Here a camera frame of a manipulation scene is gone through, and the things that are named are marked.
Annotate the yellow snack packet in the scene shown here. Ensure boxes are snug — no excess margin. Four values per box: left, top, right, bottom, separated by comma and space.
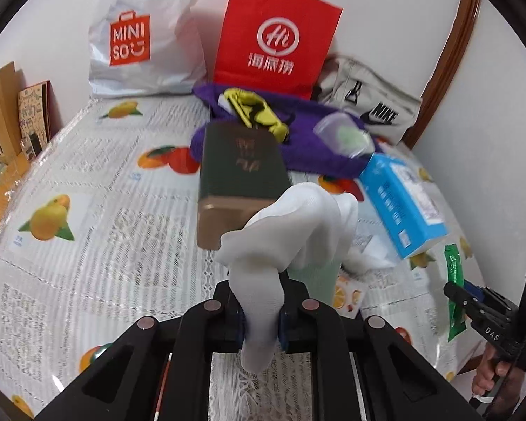
223, 88, 292, 143

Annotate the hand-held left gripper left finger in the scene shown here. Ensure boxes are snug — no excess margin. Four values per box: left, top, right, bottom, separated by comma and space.
34, 280, 246, 421

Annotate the white tissue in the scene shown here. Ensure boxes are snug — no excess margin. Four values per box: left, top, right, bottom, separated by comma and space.
342, 232, 404, 270

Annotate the green tissue pack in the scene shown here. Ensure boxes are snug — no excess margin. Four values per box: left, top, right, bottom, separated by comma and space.
289, 261, 339, 312

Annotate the brown wooden door frame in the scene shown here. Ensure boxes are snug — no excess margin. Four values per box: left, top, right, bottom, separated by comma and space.
410, 0, 483, 147

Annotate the white sock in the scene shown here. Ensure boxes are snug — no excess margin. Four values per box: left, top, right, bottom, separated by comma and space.
214, 183, 359, 371

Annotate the white plastic shopping bag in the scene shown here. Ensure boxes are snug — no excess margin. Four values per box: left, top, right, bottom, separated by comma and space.
88, 0, 208, 99

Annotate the translucent mesh drawstring pouch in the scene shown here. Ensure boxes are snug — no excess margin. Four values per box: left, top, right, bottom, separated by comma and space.
313, 113, 375, 159

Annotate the patterned book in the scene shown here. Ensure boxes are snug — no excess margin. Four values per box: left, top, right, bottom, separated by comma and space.
18, 80, 52, 159

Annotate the blue tissue pack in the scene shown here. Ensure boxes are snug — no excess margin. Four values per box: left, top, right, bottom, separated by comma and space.
358, 153, 449, 259

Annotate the orange fruit snack packet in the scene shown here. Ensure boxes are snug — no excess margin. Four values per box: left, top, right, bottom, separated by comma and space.
333, 272, 369, 321

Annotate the red paper bag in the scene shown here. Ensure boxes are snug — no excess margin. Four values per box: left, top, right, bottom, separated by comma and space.
213, 0, 343, 101

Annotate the wooden bedside table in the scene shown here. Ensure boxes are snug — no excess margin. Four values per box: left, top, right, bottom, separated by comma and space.
0, 158, 31, 229

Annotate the purple towel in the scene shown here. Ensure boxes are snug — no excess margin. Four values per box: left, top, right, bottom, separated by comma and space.
189, 83, 384, 178

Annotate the person's right hand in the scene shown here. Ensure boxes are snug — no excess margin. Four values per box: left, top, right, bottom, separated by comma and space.
471, 342, 526, 400

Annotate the small dark bottle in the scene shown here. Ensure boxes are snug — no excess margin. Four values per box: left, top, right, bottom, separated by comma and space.
26, 131, 42, 159

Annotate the grey waist bag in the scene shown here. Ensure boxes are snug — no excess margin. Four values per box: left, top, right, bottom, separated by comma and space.
313, 55, 423, 141

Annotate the green sachet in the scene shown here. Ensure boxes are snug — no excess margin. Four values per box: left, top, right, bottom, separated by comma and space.
444, 244, 467, 342

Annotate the dark green box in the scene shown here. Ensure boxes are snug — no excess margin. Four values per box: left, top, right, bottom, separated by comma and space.
196, 122, 292, 250

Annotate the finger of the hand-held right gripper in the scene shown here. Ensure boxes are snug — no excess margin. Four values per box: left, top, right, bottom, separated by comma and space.
443, 282, 483, 319
464, 284, 511, 312

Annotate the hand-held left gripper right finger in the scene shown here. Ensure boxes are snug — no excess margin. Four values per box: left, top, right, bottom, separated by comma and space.
278, 272, 485, 421

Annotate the wooden headboard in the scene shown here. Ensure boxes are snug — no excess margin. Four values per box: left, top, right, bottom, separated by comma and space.
0, 61, 31, 176

